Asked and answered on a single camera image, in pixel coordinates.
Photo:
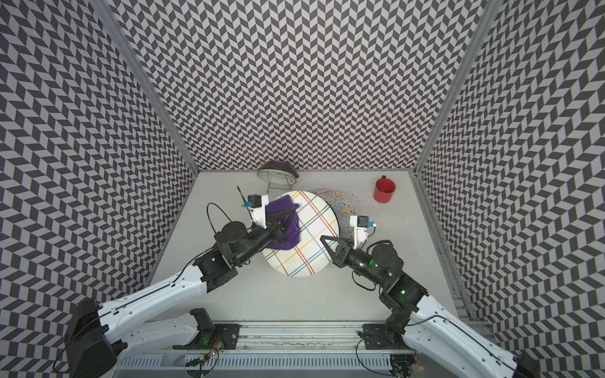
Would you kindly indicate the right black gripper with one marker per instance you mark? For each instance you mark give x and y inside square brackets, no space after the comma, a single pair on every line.
[344,255]

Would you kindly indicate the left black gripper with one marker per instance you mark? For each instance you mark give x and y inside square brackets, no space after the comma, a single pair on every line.
[273,229]

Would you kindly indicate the purple cloth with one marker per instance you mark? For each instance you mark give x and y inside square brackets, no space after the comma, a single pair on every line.
[283,212]

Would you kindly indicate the white plaid round plate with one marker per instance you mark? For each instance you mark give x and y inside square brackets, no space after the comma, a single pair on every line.
[309,256]

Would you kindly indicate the colourful speckled round plate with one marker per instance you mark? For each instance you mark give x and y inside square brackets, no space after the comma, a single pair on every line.
[343,207]

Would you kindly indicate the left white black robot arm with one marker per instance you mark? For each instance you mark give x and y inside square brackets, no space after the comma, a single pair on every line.
[100,335]

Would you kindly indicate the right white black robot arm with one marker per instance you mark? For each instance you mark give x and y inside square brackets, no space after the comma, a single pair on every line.
[419,322]

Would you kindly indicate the red mug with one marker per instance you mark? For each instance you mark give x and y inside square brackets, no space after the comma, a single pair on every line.
[384,190]

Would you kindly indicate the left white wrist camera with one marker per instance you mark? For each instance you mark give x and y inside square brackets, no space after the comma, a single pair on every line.
[256,205]

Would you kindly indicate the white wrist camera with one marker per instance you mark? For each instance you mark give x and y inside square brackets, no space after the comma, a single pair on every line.
[360,225]
[256,205]

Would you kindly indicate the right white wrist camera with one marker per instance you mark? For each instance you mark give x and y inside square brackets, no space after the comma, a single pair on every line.
[360,225]

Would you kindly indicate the round mirror on wire stand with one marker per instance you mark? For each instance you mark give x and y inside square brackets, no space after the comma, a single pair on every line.
[278,174]

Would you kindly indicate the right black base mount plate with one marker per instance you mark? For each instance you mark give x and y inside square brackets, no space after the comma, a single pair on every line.
[380,337]

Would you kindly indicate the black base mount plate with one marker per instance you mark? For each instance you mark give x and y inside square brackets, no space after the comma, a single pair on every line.
[222,337]
[380,337]

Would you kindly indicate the aluminium front rail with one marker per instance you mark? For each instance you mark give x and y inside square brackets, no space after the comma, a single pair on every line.
[255,336]

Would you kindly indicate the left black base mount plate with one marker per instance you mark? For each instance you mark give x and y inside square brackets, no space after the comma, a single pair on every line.
[222,337]

